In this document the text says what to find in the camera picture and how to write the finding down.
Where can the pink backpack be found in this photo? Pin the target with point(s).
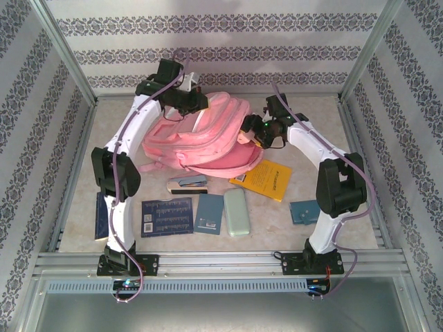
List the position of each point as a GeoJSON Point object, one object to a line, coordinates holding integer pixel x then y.
{"type": "Point", "coordinates": [207, 138]}

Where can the mint green pencil case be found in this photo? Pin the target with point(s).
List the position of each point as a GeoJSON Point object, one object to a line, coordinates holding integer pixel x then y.
{"type": "Point", "coordinates": [237, 212]}

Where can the silver and blue stapler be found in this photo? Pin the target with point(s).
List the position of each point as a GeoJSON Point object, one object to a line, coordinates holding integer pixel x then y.
{"type": "Point", "coordinates": [188, 181]}

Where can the small blue clasp wallet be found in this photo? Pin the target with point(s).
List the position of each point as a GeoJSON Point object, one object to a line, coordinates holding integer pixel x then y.
{"type": "Point", "coordinates": [304, 211]}

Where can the teal blue notebook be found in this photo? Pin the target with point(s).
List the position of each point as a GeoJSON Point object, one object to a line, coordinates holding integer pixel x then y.
{"type": "Point", "coordinates": [207, 212]}

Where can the navy booklet with QR codes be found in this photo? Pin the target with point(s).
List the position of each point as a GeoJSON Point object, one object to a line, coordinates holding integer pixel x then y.
{"type": "Point", "coordinates": [166, 218]}

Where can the navy book with yellow label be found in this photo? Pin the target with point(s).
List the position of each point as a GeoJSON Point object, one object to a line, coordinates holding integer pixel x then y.
{"type": "Point", "coordinates": [101, 218]}

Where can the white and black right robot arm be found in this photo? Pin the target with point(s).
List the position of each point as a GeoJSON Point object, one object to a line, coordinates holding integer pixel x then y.
{"type": "Point", "coordinates": [311, 138]}

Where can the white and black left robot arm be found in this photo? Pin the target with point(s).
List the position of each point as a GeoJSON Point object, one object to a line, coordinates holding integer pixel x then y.
{"type": "Point", "coordinates": [138, 121]}

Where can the grey metal panel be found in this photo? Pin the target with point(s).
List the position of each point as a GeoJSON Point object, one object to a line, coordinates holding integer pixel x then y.
{"type": "Point", "coordinates": [221, 311]}

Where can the aluminium frame rail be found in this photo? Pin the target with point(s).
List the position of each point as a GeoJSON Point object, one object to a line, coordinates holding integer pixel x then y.
{"type": "Point", "coordinates": [351, 121]}
{"type": "Point", "coordinates": [84, 138]}

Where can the aluminium frame post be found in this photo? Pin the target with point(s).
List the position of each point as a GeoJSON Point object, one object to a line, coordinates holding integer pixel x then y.
{"type": "Point", "coordinates": [62, 48]}
{"type": "Point", "coordinates": [372, 48]}

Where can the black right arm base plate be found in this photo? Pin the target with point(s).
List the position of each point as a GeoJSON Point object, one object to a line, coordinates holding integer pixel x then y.
{"type": "Point", "coordinates": [289, 264]}

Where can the aluminium mounting rail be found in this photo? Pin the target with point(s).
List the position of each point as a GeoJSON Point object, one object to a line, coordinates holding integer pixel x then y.
{"type": "Point", "coordinates": [218, 264]}

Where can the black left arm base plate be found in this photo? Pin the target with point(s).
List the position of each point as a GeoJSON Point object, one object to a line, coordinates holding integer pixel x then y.
{"type": "Point", "coordinates": [152, 264]}

